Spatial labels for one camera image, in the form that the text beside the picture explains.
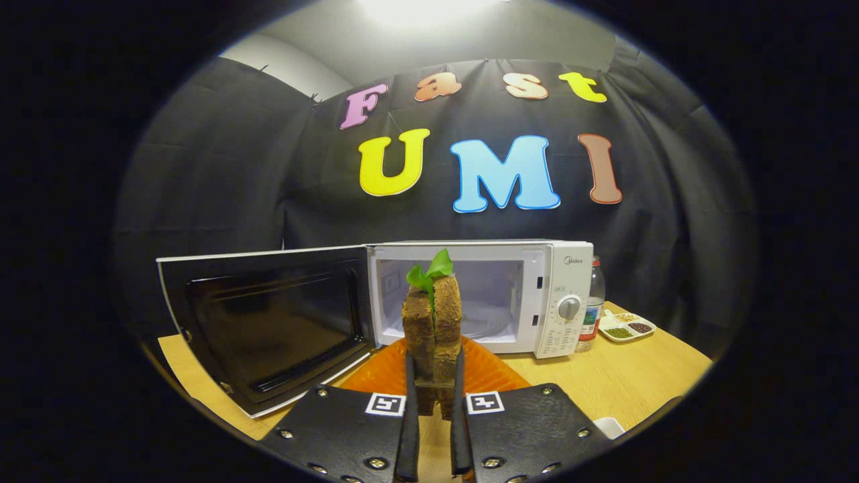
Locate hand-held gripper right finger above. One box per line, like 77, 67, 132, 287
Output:
450, 335, 613, 483

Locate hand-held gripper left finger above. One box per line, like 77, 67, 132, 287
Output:
258, 335, 421, 483

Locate white microwave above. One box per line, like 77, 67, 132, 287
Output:
156, 239, 595, 419

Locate brown sandwich with green leaf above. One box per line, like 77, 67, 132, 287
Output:
401, 248, 464, 421

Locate clear plastic bottle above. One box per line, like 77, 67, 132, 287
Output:
576, 256, 606, 353

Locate white divided dish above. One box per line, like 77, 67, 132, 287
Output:
599, 310, 657, 343

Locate black backdrop cloth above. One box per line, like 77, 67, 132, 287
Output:
111, 57, 759, 356

